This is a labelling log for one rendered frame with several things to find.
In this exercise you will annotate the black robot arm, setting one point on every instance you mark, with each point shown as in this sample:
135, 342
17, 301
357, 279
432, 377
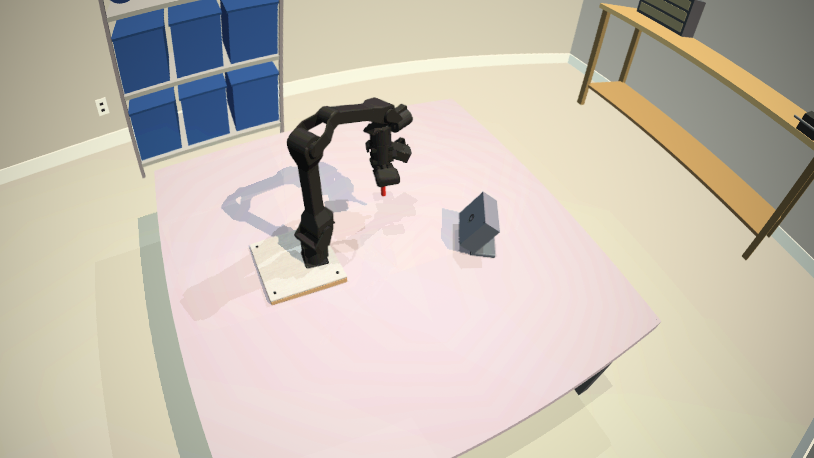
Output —
307, 149

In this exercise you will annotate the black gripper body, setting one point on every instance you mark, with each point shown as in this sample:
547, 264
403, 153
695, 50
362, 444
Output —
386, 174

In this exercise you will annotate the dark grey sloped panel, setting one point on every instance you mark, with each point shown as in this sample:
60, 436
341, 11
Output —
479, 225

